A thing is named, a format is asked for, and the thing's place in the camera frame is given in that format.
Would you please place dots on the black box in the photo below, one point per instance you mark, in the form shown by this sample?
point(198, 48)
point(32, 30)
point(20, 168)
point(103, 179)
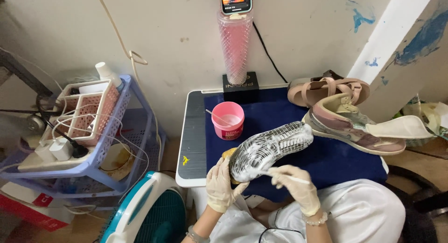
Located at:
point(241, 91)

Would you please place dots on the blue plastic rack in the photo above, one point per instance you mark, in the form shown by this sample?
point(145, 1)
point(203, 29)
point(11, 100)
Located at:
point(115, 141)

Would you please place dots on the white cleaning brush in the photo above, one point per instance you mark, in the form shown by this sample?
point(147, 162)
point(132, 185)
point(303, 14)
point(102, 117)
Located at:
point(301, 180)

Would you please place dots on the pink and cream sneaker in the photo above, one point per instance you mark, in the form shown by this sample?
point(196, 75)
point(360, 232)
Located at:
point(346, 131)

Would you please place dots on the red and white carton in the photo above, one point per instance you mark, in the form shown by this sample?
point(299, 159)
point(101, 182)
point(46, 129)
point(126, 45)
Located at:
point(31, 209)

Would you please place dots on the white plastic bottle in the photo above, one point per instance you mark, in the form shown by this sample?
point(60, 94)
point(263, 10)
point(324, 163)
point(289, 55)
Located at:
point(106, 73)

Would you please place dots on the white power strip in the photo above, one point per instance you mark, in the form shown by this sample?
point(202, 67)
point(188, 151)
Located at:
point(52, 163)

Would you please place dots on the person's white clothing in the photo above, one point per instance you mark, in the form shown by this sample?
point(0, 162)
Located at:
point(360, 215)

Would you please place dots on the stained white bowl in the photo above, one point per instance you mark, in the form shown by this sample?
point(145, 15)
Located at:
point(117, 162)

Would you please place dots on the teal and white fan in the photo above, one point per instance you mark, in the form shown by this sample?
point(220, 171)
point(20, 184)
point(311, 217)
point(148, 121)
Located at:
point(150, 211)

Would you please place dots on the foam-covered sneaker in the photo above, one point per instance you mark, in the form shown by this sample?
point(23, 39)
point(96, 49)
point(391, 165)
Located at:
point(269, 148)

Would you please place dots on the white charger plug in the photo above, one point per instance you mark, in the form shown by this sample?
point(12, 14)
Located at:
point(42, 151)
point(62, 149)

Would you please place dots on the person's left hand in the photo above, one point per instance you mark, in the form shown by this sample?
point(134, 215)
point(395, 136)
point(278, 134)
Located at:
point(218, 187)

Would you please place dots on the plastic bag heap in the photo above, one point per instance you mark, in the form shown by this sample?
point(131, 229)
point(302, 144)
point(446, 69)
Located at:
point(425, 119)

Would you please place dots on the white folding table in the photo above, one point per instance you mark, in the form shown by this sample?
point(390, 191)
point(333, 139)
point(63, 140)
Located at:
point(191, 138)

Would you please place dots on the pink and white basket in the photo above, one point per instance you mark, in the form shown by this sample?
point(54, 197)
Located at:
point(101, 110)

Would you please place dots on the pink studded tumbler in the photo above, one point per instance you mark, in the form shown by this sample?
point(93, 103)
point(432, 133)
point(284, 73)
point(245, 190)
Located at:
point(235, 47)

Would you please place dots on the person's right fingers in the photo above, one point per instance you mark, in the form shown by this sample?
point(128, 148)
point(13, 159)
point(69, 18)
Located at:
point(281, 176)

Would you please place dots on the person's right hand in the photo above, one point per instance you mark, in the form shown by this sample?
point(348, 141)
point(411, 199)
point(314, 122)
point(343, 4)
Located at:
point(301, 192)

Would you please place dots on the pale green bangle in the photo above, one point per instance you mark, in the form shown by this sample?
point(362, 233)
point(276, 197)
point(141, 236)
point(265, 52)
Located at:
point(196, 235)

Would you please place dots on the white stick in jar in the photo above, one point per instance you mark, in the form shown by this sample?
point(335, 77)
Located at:
point(217, 117)

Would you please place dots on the black power plug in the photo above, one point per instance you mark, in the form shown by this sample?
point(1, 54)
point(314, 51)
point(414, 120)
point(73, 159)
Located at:
point(79, 150)

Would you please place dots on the pink cleaning paste jar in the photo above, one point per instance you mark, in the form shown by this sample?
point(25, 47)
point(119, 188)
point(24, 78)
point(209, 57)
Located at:
point(228, 126)

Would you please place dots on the black metal frame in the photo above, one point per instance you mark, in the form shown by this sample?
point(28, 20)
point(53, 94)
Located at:
point(24, 75)

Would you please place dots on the black chair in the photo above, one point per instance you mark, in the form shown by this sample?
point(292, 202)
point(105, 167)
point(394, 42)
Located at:
point(420, 204)

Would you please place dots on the smartphone with teal case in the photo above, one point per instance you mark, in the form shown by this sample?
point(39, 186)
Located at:
point(236, 1)

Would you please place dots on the cream shoe insole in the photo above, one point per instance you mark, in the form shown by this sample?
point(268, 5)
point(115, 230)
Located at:
point(402, 127)

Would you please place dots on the navy blue cloth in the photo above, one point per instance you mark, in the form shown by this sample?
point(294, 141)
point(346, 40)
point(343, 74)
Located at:
point(336, 159)

